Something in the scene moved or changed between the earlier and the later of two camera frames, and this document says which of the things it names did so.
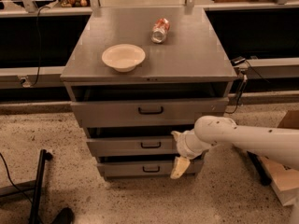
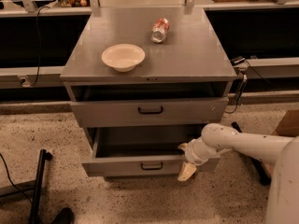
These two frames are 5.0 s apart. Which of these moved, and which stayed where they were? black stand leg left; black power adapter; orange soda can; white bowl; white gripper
Moved: white gripper
Stayed: black power adapter; black stand leg left; white bowl; orange soda can
